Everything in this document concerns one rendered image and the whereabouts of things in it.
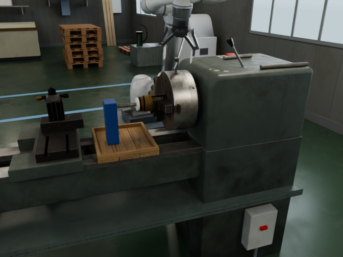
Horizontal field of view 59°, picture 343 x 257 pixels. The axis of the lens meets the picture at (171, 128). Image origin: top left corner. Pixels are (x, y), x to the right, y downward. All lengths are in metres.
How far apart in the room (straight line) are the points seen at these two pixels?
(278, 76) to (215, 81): 0.35
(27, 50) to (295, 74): 8.33
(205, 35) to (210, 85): 4.65
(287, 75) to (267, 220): 0.84
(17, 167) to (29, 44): 8.04
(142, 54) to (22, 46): 3.40
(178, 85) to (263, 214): 0.91
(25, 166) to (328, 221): 2.20
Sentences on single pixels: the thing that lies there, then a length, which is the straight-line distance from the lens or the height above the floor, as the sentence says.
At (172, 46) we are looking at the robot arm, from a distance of 2.09.
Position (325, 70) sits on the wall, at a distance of 4.48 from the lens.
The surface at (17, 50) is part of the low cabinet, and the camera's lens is 9.41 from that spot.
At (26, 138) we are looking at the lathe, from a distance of 1.71.
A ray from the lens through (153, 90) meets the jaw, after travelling 1.60.
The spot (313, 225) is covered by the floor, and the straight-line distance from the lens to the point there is 2.65.
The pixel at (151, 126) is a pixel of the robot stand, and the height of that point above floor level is 0.75.
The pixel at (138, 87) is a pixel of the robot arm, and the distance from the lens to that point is 2.16.
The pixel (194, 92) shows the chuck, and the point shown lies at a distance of 1.51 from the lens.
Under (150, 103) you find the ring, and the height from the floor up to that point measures 1.09.
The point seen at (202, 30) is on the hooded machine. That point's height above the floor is 1.02.
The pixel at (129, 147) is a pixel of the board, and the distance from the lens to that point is 1.56.
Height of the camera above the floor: 1.59
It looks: 23 degrees down
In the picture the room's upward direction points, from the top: straight up
